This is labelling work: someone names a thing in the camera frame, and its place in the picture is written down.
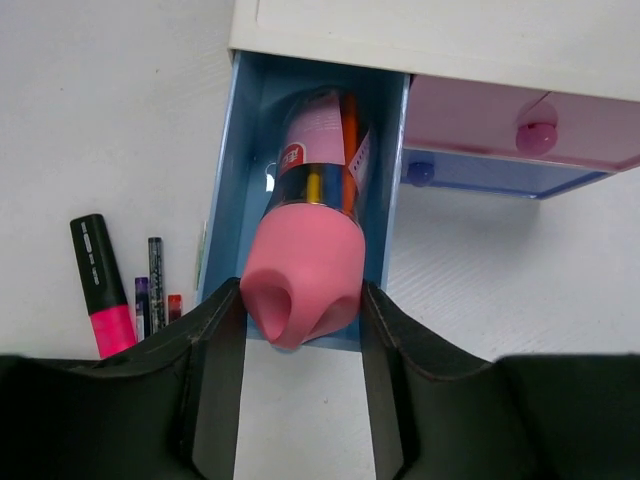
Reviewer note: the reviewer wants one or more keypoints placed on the black pink highlighter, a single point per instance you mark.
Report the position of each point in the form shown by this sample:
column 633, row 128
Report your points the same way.
column 102, row 286

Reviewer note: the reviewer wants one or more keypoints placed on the dark slim pen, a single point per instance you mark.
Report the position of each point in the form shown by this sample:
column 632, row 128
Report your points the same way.
column 156, row 284

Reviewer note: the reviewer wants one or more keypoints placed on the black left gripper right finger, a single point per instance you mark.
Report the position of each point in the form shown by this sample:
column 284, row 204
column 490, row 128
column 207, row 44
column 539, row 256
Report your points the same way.
column 403, row 363

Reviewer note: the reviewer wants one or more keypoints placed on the light blue drawer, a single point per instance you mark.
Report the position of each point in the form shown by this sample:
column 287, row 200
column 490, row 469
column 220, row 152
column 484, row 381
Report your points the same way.
column 264, row 90

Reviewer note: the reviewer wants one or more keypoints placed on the pink pencil tube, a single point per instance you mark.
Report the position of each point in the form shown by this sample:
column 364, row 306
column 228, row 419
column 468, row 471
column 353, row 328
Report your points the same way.
column 305, row 267

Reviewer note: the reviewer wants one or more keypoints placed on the white drawer cabinet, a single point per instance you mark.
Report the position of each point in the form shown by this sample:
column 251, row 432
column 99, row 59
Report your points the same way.
column 581, row 47

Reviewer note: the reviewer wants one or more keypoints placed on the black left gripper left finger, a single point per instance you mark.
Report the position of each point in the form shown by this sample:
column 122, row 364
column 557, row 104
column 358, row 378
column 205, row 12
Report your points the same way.
column 186, row 382

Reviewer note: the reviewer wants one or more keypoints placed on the dark blue drawer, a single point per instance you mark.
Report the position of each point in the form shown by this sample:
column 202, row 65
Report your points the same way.
column 422, row 168

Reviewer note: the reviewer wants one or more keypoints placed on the green clear pen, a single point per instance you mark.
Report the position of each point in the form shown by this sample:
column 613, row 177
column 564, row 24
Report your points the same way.
column 199, row 256

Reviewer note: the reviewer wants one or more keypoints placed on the purple cap marker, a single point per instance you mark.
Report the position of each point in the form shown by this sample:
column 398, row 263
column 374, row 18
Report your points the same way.
column 142, row 308

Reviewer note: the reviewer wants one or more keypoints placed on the pink drawer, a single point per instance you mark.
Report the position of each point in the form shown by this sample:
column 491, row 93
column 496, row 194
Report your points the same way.
column 519, row 123

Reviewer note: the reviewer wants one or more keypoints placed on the red cap marker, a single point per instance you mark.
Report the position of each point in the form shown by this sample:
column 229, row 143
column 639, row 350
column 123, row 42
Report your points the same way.
column 175, row 305

